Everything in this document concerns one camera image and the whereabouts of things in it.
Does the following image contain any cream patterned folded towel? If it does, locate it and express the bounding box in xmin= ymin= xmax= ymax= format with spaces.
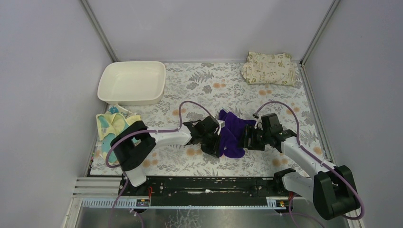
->
xmin=241 ymin=52 xmax=296 ymax=86

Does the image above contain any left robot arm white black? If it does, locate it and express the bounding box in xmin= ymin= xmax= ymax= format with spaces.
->
xmin=110 ymin=115 xmax=225 ymax=187

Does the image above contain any floral patterned table mat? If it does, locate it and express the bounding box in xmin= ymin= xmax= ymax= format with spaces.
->
xmin=89 ymin=62 xmax=330 ymax=178

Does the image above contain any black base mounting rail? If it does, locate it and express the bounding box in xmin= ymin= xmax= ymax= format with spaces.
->
xmin=118 ymin=176 xmax=291 ymax=210

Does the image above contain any purple cable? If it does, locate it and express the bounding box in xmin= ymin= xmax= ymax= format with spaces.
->
xmin=105 ymin=100 xmax=218 ymax=228
xmin=253 ymin=101 xmax=366 ymax=228

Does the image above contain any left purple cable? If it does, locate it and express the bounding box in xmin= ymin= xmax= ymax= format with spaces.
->
xmin=105 ymin=100 xmax=218 ymax=228

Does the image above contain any white cable duct strip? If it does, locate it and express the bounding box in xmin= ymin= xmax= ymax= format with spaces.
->
xmin=82 ymin=198 xmax=150 ymax=209

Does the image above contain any purple towel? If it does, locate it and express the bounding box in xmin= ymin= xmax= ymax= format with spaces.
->
xmin=219 ymin=110 xmax=256 ymax=159

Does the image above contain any white rectangular basin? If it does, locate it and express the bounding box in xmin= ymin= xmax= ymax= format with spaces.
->
xmin=97 ymin=61 xmax=166 ymax=106

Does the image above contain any yellow teal patterned towel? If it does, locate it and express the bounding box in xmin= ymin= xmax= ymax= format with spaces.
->
xmin=96 ymin=104 xmax=141 ymax=160

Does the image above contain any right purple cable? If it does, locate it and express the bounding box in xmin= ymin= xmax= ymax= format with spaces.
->
xmin=253 ymin=101 xmax=366 ymax=228

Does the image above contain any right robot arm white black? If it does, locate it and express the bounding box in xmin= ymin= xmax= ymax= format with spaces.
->
xmin=238 ymin=114 xmax=361 ymax=220

